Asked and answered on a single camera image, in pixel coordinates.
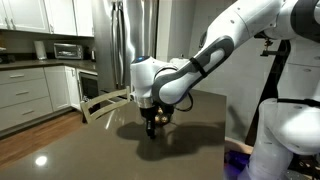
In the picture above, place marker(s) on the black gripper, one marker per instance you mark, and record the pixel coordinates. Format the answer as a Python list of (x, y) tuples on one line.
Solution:
[(148, 115)]

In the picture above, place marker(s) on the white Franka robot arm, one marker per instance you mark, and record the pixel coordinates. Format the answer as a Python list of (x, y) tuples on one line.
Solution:
[(213, 33)]

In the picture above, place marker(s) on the brown toy food pieces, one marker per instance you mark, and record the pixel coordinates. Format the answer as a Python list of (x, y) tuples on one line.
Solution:
[(162, 116)]

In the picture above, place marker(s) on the light wooden chair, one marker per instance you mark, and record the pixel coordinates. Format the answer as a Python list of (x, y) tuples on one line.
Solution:
[(100, 98)]

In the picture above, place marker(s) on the white paper towel roll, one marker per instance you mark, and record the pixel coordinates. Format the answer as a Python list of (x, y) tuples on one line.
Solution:
[(178, 62)]

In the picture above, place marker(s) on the black undercounter cooler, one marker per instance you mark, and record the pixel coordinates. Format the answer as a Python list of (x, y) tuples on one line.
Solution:
[(89, 86)]

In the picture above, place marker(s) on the light wooden board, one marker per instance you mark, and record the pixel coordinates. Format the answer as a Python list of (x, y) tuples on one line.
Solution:
[(236, 145)]

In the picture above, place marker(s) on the stainless steel refrigerator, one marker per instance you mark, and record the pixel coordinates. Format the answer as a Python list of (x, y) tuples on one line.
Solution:
[(140, 33)]

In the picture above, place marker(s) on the silver toaster oven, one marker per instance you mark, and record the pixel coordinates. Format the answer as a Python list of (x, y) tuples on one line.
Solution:
[(68, 51)]

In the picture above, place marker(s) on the dark kitchen countertop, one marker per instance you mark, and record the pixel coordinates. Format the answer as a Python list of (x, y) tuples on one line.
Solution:
[(40, 63)]

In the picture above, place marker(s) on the grey base cabinets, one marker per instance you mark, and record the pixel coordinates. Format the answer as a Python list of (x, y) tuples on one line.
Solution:
[(26, 93)]

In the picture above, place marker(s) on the small white roll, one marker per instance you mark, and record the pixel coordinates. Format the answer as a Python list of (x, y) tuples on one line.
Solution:
[(40, 50)]

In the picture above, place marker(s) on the black clamp stand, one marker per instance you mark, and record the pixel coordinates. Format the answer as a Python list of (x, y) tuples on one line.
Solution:
[(273, 52)]

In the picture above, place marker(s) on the dark countertop appliance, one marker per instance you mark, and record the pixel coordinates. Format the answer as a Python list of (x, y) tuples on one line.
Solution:
[(6, 59)]

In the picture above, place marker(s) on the white wall cabinets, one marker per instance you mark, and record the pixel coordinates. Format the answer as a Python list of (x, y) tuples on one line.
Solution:
[(30, 15)]

